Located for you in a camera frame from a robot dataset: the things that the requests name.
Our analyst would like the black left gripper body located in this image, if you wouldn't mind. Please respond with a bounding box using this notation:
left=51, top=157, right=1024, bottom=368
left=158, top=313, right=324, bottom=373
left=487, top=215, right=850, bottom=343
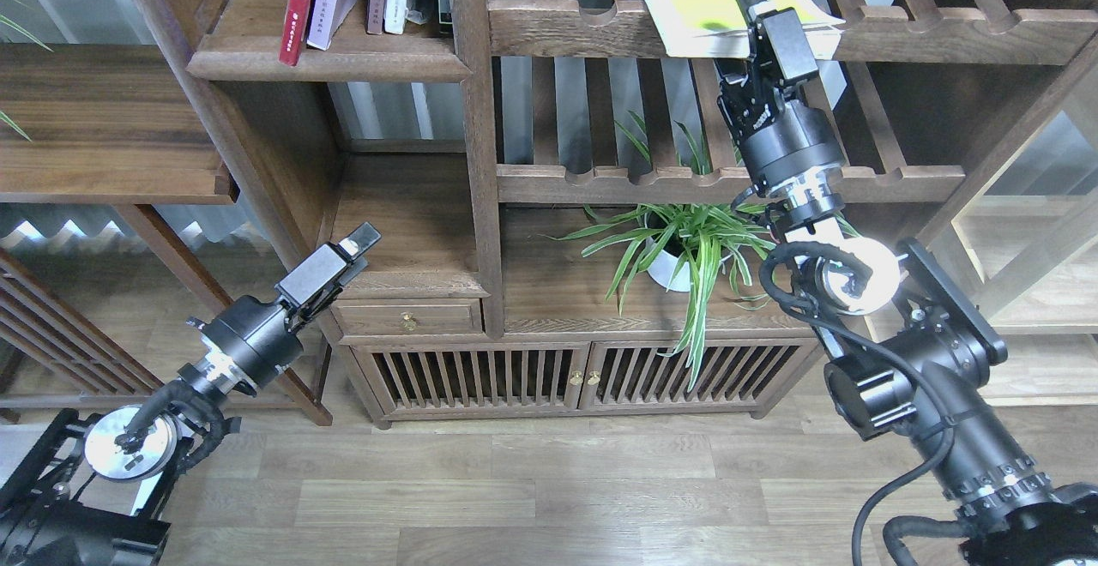
left=184, top=287, right=344, bottom=400

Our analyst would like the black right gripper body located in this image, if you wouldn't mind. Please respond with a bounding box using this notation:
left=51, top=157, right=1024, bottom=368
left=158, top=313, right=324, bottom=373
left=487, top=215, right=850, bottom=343
left=715, top=58, right=844, bottom=197

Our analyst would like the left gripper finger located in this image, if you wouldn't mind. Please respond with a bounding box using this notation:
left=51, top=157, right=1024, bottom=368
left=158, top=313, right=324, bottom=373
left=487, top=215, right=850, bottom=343
left=305, top=257, right=368, bottom=317
left=275, top=222, right=381, bottom=310

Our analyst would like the red cover book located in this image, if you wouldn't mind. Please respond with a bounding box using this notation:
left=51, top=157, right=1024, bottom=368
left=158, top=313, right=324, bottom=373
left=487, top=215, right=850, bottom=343
left=278, top=0, right=313, bottom=67

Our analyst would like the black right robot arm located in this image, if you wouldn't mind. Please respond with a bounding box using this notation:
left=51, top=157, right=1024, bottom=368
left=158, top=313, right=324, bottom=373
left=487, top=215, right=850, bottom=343
left=716, top=0, right=1097, bottom=565

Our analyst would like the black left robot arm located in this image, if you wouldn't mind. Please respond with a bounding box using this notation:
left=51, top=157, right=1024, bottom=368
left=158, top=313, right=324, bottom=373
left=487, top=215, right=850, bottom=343
left=3, top=223, right=380, bottom=565

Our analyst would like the green spider plant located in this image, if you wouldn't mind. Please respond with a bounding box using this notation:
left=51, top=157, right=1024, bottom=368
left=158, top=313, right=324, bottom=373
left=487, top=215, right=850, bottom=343
left=549, top=111, right=863, bottom=393

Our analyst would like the white plant pot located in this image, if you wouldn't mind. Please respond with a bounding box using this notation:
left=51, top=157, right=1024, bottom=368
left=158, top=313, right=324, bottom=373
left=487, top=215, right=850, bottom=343
left=643, top=237, right=731, bottom=292

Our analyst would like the white floor bar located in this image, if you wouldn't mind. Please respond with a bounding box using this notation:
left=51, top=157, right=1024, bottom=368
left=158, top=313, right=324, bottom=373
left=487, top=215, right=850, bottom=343
left=130, top=471, right=176, bottom=520

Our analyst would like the dark wooden side table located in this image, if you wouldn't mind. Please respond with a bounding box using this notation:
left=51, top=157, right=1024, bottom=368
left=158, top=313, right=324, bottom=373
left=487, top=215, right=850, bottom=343
left=3, top=44, right=279, bottom=423

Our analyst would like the green plant leaves left edge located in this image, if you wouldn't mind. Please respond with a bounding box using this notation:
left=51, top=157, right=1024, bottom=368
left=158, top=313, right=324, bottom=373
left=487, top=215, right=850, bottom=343
left=0, top=0, right=54, bottom=142

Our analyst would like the light wooden shelf frame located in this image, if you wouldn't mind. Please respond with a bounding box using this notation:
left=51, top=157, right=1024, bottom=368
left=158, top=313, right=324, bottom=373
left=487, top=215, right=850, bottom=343
left=849, top=60, right=1098, bottom=411

